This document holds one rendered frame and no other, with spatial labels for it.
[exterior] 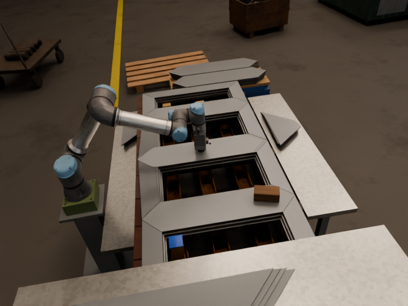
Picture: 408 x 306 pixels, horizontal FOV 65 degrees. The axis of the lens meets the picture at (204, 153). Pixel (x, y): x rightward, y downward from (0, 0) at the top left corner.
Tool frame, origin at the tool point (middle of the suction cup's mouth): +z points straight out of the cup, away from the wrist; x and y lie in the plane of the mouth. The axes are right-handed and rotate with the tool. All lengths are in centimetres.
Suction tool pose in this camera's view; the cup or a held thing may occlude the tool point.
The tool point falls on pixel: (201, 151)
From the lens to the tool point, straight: 187.9
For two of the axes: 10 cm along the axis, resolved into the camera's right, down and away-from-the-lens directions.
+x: -10.0, 0.2, 0.9
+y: 0.5, -6.4, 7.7
